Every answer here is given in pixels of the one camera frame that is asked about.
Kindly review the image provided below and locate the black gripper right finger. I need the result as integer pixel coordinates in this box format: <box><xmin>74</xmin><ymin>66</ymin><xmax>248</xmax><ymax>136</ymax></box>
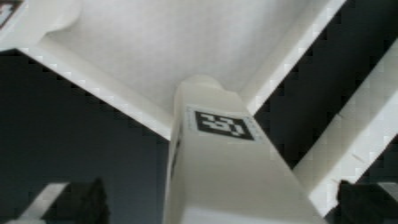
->
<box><xmin>333</xmin><ymin>181</ymin><xmax>398</xmax><ymax>224</ymax></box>

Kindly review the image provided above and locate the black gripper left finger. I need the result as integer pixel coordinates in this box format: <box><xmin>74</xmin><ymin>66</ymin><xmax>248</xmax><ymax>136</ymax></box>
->
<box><xmin>14</xmin><ymin>178</ymin><xmax>111</xmax><ymax>224</ymax></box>

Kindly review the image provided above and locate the white desk leg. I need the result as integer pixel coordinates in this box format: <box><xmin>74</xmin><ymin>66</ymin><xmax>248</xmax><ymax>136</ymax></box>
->
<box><xmin>161</xmin><ymin>75</ymin><xmax>326</xmax><ymax>224</ymax></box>
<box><xmin>0</xmin><ymin>0</ymin><xmax>83</xmax><ymax>52</ymax></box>

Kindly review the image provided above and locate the white desk tabletop tray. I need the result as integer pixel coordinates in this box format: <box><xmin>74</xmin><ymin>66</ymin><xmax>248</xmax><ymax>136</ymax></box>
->
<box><xmin>14</xmin><ymin>0</ymin><xmax>346</xmax><ymax>136</ymax></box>

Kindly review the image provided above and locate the white L-shaped obstacle wall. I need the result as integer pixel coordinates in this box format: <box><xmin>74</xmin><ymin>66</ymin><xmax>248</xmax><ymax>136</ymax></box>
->
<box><xmin>293</xmin><ymin>40</ymin><xmax>398</xmax><ymax>216</ymax></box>

